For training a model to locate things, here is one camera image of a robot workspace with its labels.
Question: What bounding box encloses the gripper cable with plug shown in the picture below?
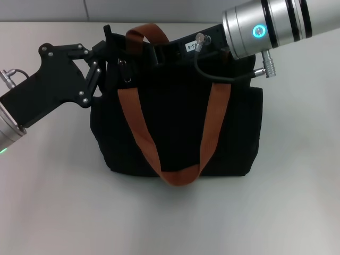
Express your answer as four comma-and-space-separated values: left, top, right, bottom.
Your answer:
194, 32, 277, 82
0, 68, 30, 86

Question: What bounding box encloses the silver metal zipper pull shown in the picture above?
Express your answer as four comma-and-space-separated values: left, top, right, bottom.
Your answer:
117, 58, 133, 83

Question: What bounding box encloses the right gripper cable with plug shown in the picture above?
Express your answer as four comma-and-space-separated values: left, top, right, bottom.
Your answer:
194, 32, 277, 82

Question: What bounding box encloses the left gripper cable with plug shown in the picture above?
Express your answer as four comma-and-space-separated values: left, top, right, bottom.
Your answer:
0, 68, 30, 86

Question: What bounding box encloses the black bag with brown handles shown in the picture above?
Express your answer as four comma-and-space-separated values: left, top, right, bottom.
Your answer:
89, 23, 264, 186

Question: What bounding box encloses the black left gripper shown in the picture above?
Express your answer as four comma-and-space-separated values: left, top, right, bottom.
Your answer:
0, 40, 109, 128

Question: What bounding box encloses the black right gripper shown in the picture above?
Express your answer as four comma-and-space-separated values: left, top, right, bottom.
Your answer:
152, 24, 231, 66

